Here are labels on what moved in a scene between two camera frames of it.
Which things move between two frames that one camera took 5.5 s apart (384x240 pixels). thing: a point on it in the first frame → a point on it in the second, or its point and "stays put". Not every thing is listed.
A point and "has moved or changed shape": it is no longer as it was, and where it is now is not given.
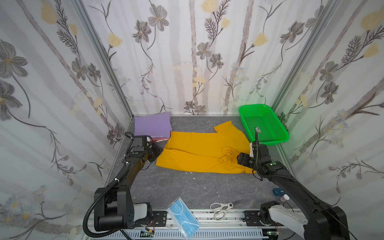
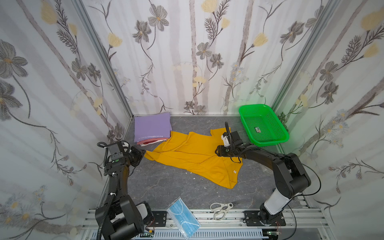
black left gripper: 155,149 → 136,153
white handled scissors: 221,209 stays put
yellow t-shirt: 216,152 has moved or changed shape
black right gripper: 257,145 → 231,138
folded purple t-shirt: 157,125 stays put
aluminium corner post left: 104,53 stays put
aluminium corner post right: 304,52 stays put
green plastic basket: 272,130 stays put
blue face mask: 183,218 stays put
